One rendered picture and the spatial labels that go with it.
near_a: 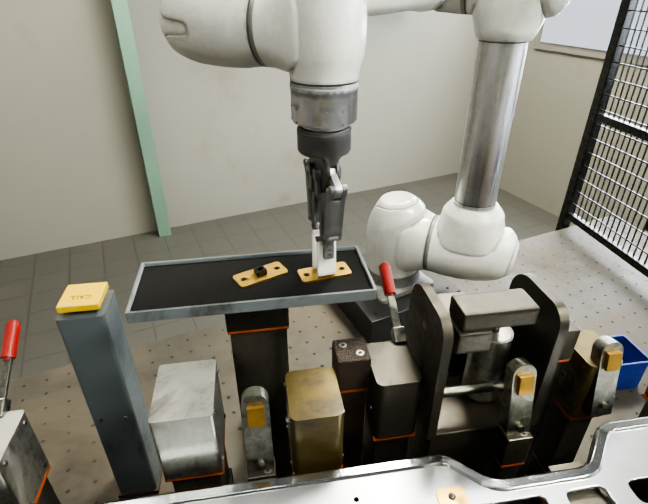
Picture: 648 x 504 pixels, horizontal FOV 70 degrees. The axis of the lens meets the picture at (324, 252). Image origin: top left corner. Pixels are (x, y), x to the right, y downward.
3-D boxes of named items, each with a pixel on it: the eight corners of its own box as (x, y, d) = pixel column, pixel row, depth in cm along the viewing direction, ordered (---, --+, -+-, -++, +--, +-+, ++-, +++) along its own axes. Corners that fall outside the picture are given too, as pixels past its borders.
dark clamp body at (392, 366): (364, 536, 85) (376, 386, 65) (350, 477, 95) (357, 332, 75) (402, 530, 86) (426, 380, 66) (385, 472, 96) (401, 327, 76)
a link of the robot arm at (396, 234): (375, 243, 145) (377, 178, 132) (434, 255, 138) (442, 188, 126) (357, 272, 133) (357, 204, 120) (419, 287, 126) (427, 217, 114)
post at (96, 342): (118, 499, 90) (51, 322, 68) (126, 464, 97) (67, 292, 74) (159, 493, 91) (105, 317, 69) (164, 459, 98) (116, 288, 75)
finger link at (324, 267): (334, 233, 72) (336, 235, 71) (334, 271, 75) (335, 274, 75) (316, 236, 71) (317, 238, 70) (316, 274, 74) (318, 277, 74)
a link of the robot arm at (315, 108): (300, 89, 55) (301, 138, 58) (370, 84, 58) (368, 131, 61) (281, 75, 63) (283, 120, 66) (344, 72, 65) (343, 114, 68)
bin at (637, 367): (600, 393, 113) (612, 366, 109) (575, 364, 122) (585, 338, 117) (640, 388, 115) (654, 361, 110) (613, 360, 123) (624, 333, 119)
